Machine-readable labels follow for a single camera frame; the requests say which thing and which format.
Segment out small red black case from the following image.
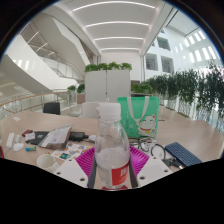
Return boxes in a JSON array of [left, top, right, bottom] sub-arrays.
[[21, 129, 34, 137]]

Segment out clear water bottle red label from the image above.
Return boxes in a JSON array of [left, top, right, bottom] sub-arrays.
[[94, 102, 131, 190]]

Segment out row of green hedge plants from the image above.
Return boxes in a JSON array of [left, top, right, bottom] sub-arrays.
[[146, 63, 224, 124]]

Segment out white chair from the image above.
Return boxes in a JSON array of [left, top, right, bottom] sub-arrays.
[[80, 101, 108, 119]]

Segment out white ribbed mug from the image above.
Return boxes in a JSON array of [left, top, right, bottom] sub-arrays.
[[36, 153, 60, 174]]

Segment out potted green plants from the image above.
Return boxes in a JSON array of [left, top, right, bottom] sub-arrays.
[[67, 83, 86, 105]]

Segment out tangled black cables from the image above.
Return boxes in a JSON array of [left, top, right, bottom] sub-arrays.
[[128, 135, 178, 168]]

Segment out black power adapter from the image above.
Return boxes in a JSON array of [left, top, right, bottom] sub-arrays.
[[68, 131, 90, 142]]

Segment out green tote bag cat print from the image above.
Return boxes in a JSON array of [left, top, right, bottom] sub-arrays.
[[116, 96, 161, 139]]

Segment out glass balustrade wooden rail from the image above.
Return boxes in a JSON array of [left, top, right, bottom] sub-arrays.
[[0, 89, 73, 119]]

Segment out white computer mouse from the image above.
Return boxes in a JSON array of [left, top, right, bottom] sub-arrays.
[[12, 142, 25, 152]]

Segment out white staircase with railing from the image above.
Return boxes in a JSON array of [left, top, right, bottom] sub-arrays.
[[0, 18, 91, 98]]

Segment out dark planter with plants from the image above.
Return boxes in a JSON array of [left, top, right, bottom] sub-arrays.
[[130, 81, 154, 98]]

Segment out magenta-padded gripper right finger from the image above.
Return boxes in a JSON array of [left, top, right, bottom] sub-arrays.
[[128, 145, 174, 189]]

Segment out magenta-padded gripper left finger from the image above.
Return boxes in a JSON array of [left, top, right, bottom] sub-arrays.
[[53, 147, 99, 190]]

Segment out black chair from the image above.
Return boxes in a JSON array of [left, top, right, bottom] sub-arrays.
[[42, 101, 62, 116]]

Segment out white cabinet with plants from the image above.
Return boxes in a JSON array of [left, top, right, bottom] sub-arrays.
[[83, 61, 133, 103]]

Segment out white power strip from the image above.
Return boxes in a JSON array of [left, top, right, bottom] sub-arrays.
[[5, 132, 16, 150]]

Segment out white card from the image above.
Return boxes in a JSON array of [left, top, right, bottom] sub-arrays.
[[24, 132, 36, 142]]

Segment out ceiling light strips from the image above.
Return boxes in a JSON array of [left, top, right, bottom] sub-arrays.
[[72, 0, 156, 52]]

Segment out colourful sticker sheet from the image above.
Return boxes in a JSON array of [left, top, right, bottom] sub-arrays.
[[51, 142, 94, 161]]

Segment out black notebook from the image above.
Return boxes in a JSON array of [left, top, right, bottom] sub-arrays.
[[25, 130, 50, 146]]

